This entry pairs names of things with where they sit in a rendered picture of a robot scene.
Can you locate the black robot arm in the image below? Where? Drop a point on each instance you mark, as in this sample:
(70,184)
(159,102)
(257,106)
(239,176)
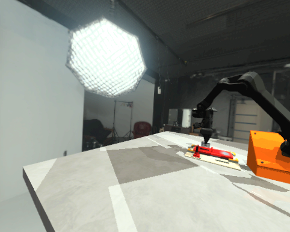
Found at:
(251,85)

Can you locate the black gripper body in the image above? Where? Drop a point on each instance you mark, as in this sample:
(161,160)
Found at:
(208,124)

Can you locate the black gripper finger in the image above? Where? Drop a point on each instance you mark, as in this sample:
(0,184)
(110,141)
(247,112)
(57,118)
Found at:
(206,137)

